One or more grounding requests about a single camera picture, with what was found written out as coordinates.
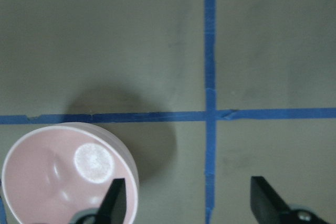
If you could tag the pink bowl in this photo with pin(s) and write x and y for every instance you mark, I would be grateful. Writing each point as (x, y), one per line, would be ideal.
(54, 172)

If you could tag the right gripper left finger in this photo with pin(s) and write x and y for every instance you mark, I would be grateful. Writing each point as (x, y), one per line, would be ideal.
(112, 209)

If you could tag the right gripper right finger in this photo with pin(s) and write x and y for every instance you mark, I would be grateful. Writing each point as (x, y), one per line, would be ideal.
(269, 208)

